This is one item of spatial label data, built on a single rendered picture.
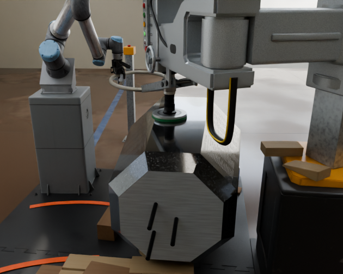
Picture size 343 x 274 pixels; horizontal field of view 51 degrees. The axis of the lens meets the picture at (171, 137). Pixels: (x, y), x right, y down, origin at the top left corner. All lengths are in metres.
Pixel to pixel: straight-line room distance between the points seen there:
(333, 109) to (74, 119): 1.89
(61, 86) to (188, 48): 1.52
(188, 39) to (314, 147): 0.85
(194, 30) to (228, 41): 0.28
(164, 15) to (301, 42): 0.76
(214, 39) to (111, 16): 7.50
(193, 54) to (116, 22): 7.24
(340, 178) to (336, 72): 0.49
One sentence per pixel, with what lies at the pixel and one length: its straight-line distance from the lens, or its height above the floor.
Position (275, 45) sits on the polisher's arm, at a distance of 1.55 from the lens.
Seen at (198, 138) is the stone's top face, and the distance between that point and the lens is 1.89.
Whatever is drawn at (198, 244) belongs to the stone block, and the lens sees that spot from 1.86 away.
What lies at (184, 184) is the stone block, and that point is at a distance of 1.68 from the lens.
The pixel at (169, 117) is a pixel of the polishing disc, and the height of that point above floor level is 0.90.
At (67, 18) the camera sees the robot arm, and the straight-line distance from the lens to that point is 2.70.
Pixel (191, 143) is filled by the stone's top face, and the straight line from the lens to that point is 1.82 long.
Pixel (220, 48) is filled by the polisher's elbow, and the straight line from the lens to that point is 1.45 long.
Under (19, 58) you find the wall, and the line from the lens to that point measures 9.59.
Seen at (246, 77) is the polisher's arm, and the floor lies 1.26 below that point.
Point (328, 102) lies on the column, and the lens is 1.88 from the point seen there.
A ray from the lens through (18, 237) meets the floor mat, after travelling 2.77.
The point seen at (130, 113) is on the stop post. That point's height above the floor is 0.33.
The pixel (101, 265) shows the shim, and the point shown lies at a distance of 2.09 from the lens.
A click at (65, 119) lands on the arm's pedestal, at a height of 0.67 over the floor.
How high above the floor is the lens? 1.54
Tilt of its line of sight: 21 degrees down
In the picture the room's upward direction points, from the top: straight up
